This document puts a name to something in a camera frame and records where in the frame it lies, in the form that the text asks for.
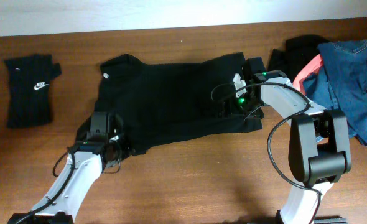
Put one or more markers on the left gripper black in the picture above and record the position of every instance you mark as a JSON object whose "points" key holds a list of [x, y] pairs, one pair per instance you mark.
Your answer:
{"points": [[99, 121]]}

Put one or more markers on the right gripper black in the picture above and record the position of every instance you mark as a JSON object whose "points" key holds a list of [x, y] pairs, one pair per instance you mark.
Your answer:
{"points": [[234, 111]]}

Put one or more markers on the black t-shirt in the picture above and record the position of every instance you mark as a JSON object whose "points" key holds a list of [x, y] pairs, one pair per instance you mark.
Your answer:
{"points": [[166, 103]]}

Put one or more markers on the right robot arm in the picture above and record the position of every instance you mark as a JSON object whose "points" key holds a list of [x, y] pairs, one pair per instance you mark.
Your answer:
{"points": [[319, 149]]}

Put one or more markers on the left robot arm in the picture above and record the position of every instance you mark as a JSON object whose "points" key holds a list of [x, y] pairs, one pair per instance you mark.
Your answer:
{"points": [[100, 144]]}

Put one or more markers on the pink paper tag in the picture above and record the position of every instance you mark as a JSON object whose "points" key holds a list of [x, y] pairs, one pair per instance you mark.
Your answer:
{"points": [[312, 67]]}

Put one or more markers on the blue denim jeans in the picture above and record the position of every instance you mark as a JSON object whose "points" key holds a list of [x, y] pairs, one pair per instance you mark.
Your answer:
{"points": [[341, 83]]}

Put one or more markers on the black Nike sock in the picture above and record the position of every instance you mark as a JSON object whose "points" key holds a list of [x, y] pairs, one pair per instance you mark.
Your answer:
{"points": [[29, 82]]}

